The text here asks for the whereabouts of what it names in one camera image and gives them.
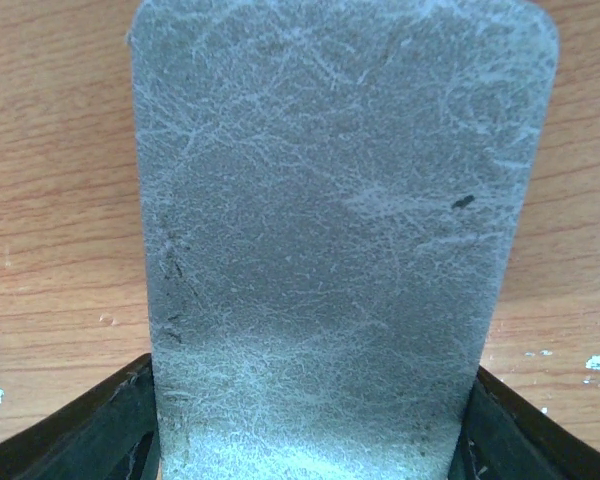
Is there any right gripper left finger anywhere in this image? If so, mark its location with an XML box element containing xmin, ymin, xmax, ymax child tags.
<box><xmin>0</xmin><ymin>353</ymin><xmax>160</xmax><ymax>479</ymax></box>

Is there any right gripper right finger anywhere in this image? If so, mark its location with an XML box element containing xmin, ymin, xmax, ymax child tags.
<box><xmin>447</xmin><ymin>368</ymin><xmax>600</xmax><ymax>480</ymax></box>

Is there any grey green-lined glasses case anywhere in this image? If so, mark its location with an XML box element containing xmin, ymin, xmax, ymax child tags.
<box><xmin>128</xmin><ymin>1</ymin><xmax>559</xmax><ymax>479</ymax></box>

